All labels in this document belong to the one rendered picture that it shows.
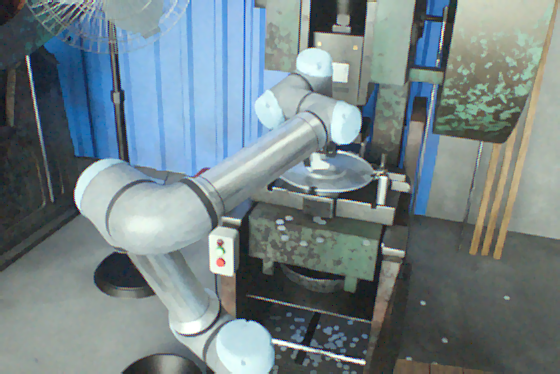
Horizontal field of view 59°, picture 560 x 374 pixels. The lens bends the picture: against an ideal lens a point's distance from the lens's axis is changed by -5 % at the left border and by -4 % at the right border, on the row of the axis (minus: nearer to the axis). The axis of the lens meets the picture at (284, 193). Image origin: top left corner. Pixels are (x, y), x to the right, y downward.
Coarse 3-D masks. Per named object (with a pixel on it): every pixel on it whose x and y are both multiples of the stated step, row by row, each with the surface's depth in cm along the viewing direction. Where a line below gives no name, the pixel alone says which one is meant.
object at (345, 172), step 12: (336, 156) 161; (348, 156) 162; (300, 168) 152; (336, 168) 152; (348, 168) 154; (360, 168) 154; (372, 168) 153; (288, 180) 144; (300, 180) 145; (312, 180) 146; (324, 180) 146; (336, 180) 146; (348, 180) 147; (360, 180) 147
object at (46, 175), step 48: (0, 0) 190; (48, 0) 204; (0, 48) 186; (0, 96) 225; (48, 96) 243; (0, 144) 221; (48, 144) 250; (0, 192) 227; (48, 192) 257; (0, 240) 231
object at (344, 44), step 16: (320, 32) 140; (336, 32) 141; (352, 32) 142; (320, 48) 141; (336, 48) 140; (352, 48) 139; (336, 64) 142; (352, 64) 141; (336, 80) 144; (352, 80) 143; (336, 96) 146; (352, 96) 145
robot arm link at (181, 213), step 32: (320, 96) 97; (288, 128) 89; (320, 128) 91; (352, 128) 94; (224, 160) 85; (256, 160) 84; (288, 160) 88; (128, 192) 77; (160, 192) 77; (192, 192) 77; (224, 192) 80; (256, 192) 86; (128, 224) 75; (160, 224) 75; (192, 224) 76
